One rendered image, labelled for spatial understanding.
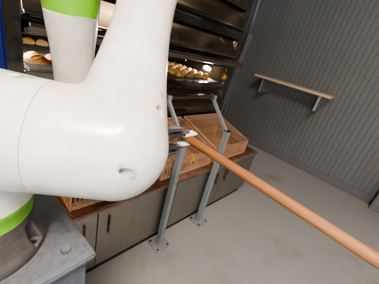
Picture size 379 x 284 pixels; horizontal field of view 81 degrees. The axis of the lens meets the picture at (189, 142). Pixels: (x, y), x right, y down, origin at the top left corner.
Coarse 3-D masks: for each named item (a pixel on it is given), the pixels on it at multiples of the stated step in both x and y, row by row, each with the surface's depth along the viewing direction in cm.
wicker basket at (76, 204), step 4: (64, 200) 120; (68, 200) 115; (72, 200) 123; (76, 200) 115; (80, 200) 117; (84, 200) 119; (88, 200) 120; (92, 200) 123; (96, 200) 124; (68, 204) 116; (72, 204) 115; (76, 204) 116; (80, 204) 118; (84, 204) 120; (88, 204) 122; (92, 204) 124; (68, 208) 116; (72, 208) 116; (76, 208) 118
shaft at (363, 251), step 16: (192, 144) 79; (224, 160) 71; (240, 176) 67; (256, 176) 65; (272, 192) 61; (288, 208) 58; (304, 208) 56; (320, 224) 53; (336, 240) 51; (352, 240) 49; (368, 256) 47
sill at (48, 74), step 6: (30, 72) 118; (36, 72) 120; (42, 72) 122; (48, 72) 124; (48, 78) 125; (168, 78) 192; (168, 84) 187; (174, 84) 192; (180, 84) 197; (186, 84) 202; (192, 84) 208; (198, 84) 213; (204, 84) 219; (210, 84) 226; (216, 84) 232; (222, 84) 240
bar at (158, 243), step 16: (176, 96) 148; (192, 96) 159; (208, 96) 172; (224, 128) 175; (224, 144) 177; (176, 160) 146; (176, 176) 150; (208, 192) 197; (160, 224) 170; (160, 240) 175
